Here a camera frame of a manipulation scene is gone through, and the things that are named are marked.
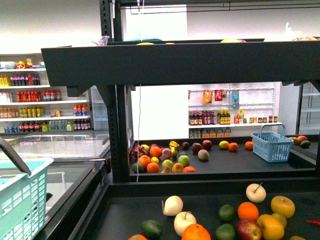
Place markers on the dark grey flat gripper finger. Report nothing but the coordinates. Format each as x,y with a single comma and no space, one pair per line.
14,157

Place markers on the light teal plastic basket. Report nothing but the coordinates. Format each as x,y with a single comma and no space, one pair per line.
23,199

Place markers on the white drinks shelf unit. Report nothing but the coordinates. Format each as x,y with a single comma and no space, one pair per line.
30,103

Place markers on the pile of fruits back shelf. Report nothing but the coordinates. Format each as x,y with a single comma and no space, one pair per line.
153,159

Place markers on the white sauce shelf unit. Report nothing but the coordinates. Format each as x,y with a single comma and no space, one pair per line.
232,109

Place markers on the yellow lemon on back shelf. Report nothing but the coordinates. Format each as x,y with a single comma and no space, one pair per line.
224,145

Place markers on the orange on front shelf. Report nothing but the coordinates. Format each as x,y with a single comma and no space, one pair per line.
247,210

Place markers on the glass top freezer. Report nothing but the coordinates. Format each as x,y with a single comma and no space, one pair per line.
76,155

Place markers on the dark green avocado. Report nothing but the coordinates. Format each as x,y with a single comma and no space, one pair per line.
152,229

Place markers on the white round pear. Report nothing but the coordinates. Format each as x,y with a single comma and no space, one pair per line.
172,206

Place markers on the white apple with stem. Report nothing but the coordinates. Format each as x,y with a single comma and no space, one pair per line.
182,221

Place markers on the large orange front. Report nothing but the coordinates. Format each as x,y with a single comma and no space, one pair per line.
196,231

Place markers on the green lime upper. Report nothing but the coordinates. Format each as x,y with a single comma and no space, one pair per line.
226,213

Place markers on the green lime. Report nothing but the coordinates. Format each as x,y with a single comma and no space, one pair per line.
226,213
225,232

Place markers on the green lime lower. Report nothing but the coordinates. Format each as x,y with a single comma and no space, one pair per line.
225,232

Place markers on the red apple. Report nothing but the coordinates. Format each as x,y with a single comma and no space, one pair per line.
249,229

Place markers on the white pear with stem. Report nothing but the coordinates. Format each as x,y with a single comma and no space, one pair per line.
256,193

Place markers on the blue plastic basket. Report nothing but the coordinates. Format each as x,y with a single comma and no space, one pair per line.
271,146

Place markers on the yellow orange apple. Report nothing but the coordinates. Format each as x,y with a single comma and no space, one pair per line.
272,228

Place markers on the yellow pear fruit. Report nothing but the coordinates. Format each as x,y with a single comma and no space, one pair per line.
283,205

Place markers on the small green yellow fruit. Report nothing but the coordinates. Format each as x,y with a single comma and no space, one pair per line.
281,218

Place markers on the red chili pepper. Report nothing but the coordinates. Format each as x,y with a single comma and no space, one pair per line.
313,222

